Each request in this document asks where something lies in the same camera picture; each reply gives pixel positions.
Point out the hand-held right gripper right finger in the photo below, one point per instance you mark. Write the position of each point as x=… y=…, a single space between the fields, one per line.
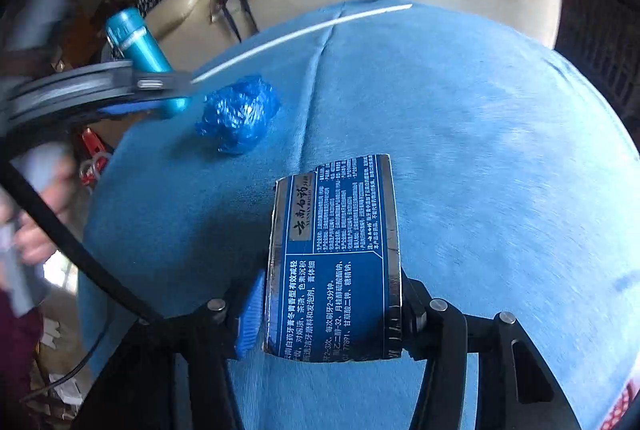
x=417 y=315

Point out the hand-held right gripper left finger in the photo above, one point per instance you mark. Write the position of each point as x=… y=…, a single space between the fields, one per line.
x=252 y=310

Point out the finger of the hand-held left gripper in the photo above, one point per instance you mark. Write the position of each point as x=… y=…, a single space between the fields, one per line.
x=125 y=109
x=160 y=82

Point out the teal bottle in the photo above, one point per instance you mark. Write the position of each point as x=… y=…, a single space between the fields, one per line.
x=142 y=47

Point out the blue silver box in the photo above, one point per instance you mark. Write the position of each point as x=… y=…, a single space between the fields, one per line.
x=335 y=260

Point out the person's left hand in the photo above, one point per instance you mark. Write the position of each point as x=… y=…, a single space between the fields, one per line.
x=57 y=190

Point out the red metal clip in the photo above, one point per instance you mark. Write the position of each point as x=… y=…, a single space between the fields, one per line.
x=90 y=142

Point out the crumpled blue plastic wrapper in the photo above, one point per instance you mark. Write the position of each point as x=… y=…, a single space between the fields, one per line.
x=240 y=114

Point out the blue tablecloth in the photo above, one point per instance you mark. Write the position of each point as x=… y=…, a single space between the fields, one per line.
x=500 y=159

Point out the red mesh basket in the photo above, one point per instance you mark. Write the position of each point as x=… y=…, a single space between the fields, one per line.
x=625 y=410

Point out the person's maroon clothing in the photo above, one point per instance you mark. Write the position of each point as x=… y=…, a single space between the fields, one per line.
x=17 y=360

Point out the black slatted crate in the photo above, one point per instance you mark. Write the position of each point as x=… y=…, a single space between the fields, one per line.
x=600 y=44

